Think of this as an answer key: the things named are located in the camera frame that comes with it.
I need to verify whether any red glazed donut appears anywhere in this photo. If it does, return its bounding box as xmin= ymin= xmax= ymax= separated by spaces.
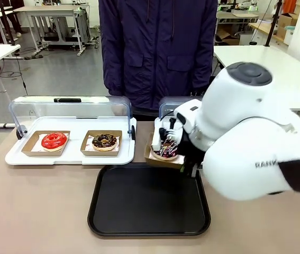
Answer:
xmin=41 ymin=132 xmax=68 ymax=152

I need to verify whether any chocolate donut with colourful sprinkles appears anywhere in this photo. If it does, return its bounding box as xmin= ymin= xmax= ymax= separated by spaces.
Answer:
xmin=151 ymin=140 xmax=179 ymax=161

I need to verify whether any large white table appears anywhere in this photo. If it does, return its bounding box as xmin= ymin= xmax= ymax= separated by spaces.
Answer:
xmin=213 ymin=44 xmax=300 ymax=112

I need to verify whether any person in navy jacket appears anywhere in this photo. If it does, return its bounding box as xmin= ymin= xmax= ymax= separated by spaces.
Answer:
xmin=98 ymin=0 xmax=219 ymax=111

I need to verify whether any black tripod pole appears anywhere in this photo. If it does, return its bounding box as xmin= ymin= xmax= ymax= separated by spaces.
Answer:
xmin=263 ymin=0 xmax=284 ymax=47

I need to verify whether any clear display case lid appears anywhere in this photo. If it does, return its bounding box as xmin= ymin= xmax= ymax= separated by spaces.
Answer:
xmin=158 ymin=95 xmax=205 ymax=125
xmin=8 ymin=95 xmax=137 ymax=140

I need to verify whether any black plastic serving tray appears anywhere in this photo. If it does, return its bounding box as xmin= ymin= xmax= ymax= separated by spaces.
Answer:
xmin=87 ymin=163 xmax=211 ymax=237

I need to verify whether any white printed paper liner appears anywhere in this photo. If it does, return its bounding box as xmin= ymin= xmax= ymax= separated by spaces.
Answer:
xmin=30 ymin=134 xmax=70 ymax=153
xmin=85 ymin=137 xmax=120 ymax=153
xmin=150 ymin=132 xmax=166 ymax=150

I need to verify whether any open cardboard box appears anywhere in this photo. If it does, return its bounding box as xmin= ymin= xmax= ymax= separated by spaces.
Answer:
xmin=215 ymin=28 xmax=241 ymax=46

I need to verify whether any black floor cable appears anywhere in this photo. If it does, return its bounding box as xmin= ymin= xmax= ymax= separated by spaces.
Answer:
xmin=0 ymin=52 xmax=29 ymax=96

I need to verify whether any grey frame workbench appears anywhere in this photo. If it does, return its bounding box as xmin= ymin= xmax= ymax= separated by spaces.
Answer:
xmin=12 ymin=5 xmax=91 ymax=56

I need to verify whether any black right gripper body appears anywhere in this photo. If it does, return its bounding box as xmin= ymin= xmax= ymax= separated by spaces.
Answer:
xmin=177 ymin=133 xmax=206 ymax=162

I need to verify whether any stacked cardboard box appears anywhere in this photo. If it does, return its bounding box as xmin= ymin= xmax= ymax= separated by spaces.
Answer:
xmin=276 ymin=12 xmax=300 ymax=38

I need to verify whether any chocolate glazed donut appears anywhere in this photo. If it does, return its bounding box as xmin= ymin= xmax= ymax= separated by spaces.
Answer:
xmin=91 ymin=133 xmax=119 ymax=152

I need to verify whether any brown cardboard donut box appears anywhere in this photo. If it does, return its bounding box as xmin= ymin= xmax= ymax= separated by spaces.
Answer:
xmin=80 ymin=129 xmax=123 ymax=157
xmin=21 ymin=130 xmax=71 ymax=157
xmin=143 ymin=132 xmax=186 ymax=170

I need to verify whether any wood top desk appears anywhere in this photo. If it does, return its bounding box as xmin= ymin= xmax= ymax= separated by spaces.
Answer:
xmin=248 ymin=22 xmax=293 ymax=44

